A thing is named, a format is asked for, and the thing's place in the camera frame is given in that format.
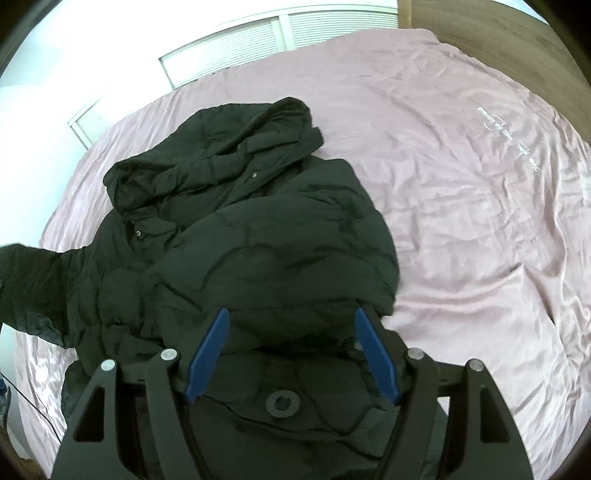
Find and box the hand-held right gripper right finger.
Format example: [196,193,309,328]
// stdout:
[355,306,532,480]

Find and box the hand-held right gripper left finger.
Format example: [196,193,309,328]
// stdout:
[52,307,230,480]

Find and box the black puffer jacket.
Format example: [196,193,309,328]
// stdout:
[0,96,402,480]

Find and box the pink bed sheet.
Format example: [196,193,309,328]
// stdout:
[13,28,591,467]

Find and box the white louvered wardrobe door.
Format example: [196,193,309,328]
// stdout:
[68,98,114,149]
[158,15,286,89]
[283,0,400,51]

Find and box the wooden headboard panel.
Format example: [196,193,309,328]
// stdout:
[398,0,588,144]

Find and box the thin black cable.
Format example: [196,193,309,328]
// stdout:
[8,381,63,441]

